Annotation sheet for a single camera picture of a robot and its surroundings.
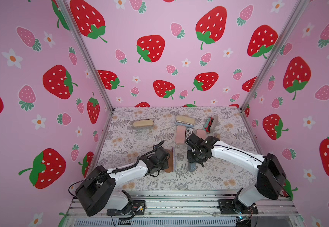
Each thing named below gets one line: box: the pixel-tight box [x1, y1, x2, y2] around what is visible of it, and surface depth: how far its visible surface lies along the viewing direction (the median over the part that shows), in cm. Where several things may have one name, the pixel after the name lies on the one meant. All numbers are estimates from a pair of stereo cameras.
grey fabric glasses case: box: [132, 119, 154, 130], surface depth 113 cm
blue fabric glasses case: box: [174, 114, 196, 128], surface depth 112 cm
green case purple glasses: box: [187, 149, 200, 172], surface depth 76 cm
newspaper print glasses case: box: [185, 127, 194, 141], surface depth 106 cm
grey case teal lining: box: [202, 113, 219, 134], surface depth 109 cm
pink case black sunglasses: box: [196, 129, 207, 140], surface depth 106 cm
